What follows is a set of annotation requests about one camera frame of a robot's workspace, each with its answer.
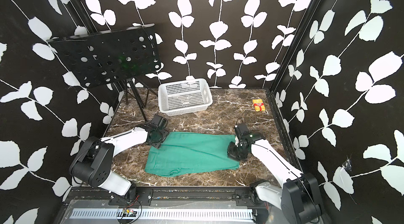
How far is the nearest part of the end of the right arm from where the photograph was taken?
1.98 feet

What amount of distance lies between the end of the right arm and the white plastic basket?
1.27ft

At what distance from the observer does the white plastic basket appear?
1.10 m
